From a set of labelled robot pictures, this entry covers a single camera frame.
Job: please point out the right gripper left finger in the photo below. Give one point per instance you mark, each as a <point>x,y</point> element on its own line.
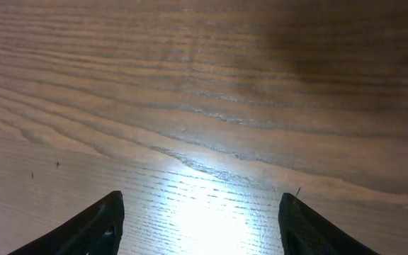
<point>96,230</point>

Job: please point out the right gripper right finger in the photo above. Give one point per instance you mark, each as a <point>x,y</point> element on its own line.
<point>303,231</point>

